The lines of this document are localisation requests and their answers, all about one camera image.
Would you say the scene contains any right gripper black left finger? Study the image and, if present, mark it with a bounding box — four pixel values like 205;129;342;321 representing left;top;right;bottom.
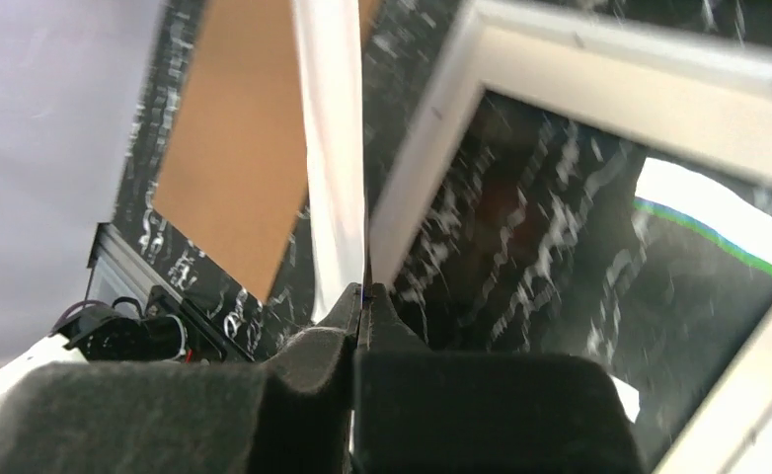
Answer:
0;284;363;473

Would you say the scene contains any clear glass sheet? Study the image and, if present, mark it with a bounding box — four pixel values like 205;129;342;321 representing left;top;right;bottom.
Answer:
392;91;772;467

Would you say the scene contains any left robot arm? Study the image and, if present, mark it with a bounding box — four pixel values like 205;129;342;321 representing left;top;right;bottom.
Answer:
0;334;88;406

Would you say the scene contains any white picture frame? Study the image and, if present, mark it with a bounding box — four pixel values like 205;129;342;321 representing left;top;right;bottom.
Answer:
372;1;772;473

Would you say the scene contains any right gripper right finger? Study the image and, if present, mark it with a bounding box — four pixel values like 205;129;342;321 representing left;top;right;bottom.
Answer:
352;284;642;473

